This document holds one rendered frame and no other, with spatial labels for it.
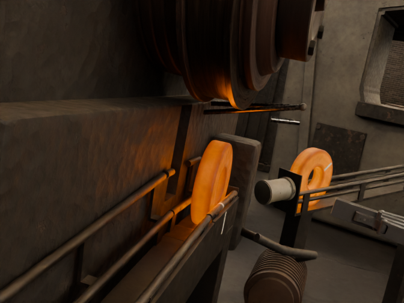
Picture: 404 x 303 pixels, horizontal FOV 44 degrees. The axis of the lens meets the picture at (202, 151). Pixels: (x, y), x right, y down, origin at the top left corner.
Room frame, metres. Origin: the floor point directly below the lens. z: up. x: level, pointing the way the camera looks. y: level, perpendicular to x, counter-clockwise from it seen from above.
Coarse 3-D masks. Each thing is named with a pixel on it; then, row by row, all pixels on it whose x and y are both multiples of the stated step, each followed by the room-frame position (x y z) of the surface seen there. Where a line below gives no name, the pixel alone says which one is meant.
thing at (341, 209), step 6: (336, 198) 0.82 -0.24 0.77; (336, 204) 0.81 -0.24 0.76; (342, 204) 0.81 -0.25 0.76; (348, 204) 0.81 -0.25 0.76; (354, 204) 0.81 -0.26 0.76; (336, 210) 0.81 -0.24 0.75; (342, 210) 0.81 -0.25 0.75; (348, 210) 0.81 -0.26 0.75; (354, 210) 0.81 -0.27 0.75; (360, 210) 0.80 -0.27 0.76; (366, 210) 0.80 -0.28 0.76; (372, 210) 0.80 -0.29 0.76; (336, 216) 0.81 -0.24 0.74; (342, 216) 0.81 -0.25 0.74; (348, 216) 0.81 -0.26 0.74; (354, 222) 0.80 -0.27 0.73; (360, 222) 0.80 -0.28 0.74
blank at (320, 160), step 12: (300, 156) 1.26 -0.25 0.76; (312, 156) 1.25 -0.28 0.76; (324, 156) 1.29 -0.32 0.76; (300, 168) 1.23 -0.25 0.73; (312, 168) 1.26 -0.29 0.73; (324, 168) 1.30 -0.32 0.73; (312, 180) 1.32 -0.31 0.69; (324, 180) 1.31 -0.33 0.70; (324, 192) 1.32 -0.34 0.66; (312, 204) 1.29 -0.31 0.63
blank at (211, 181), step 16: (224, 144) 0.86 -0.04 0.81; (208, 160) 0.82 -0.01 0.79; (224, 160) 0.85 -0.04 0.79; (208, 176) 0.80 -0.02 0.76; (224, 176) 0.90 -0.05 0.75; (192, 192) 0.80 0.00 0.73; (208, 192) 0.80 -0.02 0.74; (224, 192) 0.92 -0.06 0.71; (192, 208) 0.81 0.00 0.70; (208, 208) 0.80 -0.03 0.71
